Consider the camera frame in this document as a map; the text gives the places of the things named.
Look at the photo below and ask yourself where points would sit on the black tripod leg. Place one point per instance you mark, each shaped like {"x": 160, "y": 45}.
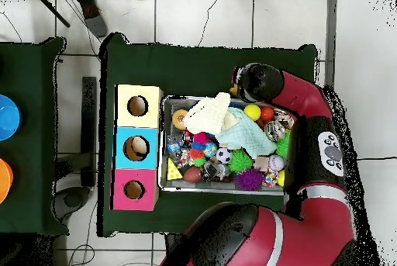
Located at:
{"x": 51, "y": 8}

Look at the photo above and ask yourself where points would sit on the mint green cloth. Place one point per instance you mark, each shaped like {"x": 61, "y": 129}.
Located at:
{"x": 248, "y": 135}

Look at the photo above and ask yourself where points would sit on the black upright panel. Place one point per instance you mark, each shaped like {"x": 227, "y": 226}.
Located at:
{"x": 89, "y": 142}

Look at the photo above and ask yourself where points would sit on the orange ball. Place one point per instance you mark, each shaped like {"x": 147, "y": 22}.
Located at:
{"x": 266, "y": 114}

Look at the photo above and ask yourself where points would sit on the brown plush bear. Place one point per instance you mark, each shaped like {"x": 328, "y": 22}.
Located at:
{"x": 233, "y": 90}

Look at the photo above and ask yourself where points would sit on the cream cloth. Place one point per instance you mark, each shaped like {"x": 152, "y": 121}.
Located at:
{"x": 207, "y": 114}

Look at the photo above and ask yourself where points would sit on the purple spiky ball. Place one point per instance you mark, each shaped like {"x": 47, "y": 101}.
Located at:
{"x": 249, "y": 179}

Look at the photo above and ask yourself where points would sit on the large yellow ball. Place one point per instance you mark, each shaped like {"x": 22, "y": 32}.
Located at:
{"x": 252, "y": 112}

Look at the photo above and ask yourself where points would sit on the silver mesh bin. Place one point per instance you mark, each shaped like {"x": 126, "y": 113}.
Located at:
{"x": 217, "y": 191}

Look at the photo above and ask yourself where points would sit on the wooden box with three holes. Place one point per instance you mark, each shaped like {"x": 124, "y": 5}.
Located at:
{"x": 152, "y": 117}

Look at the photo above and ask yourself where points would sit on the grey stand base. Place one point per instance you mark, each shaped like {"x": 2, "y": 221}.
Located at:
{"x": 71, "y": 201}

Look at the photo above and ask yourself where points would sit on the small soccer ball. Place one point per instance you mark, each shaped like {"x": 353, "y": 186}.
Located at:
{"x": 224, "y": 155}

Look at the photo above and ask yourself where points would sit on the yellow toy cheese wedge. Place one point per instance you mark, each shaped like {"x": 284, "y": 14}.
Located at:
{"x": 173, "y": 173}

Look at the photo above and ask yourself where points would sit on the dark green table cloth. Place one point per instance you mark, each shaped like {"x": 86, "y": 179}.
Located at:
{"x": 186, "y": 70}
{"x": 31, "y": 210}

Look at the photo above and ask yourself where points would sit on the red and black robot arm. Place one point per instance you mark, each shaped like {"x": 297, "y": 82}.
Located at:
{"x": 310, "y": 235}

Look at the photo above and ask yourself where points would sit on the blue bowl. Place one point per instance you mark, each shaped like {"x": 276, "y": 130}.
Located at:
{"x": 8, "y": 117}

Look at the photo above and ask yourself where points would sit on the toy burger bun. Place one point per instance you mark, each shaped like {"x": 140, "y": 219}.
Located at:
{"x": 178, "y": 119}

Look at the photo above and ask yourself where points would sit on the brown toy football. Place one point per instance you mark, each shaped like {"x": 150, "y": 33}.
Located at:
{"x": 193, "y": 174}

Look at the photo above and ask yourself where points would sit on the large green spiky ball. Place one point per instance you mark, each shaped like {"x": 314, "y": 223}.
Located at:
{"x": 282, "y": 146}

